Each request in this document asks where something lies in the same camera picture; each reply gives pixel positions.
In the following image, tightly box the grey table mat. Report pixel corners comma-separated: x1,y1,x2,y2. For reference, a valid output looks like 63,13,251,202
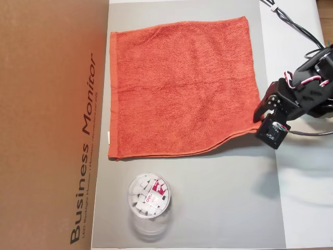
91,2,287,248

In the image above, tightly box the orange terry towel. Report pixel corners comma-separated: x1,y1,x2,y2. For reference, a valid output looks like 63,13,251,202
108,16,262,161

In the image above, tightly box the red white paper label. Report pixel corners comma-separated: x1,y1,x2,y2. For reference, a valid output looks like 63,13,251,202
147,179,169,209

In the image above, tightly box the clear plastic jar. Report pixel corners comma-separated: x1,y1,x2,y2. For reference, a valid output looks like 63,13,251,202
126,173,174,242

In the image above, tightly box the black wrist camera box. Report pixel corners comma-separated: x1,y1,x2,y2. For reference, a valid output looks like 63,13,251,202
255,114,291,151

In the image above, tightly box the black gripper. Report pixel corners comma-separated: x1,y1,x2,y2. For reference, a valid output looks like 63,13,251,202
253,77,299,123

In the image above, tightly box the brown cardboard monitor box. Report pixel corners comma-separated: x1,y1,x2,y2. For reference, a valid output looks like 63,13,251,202
0,0,110,250

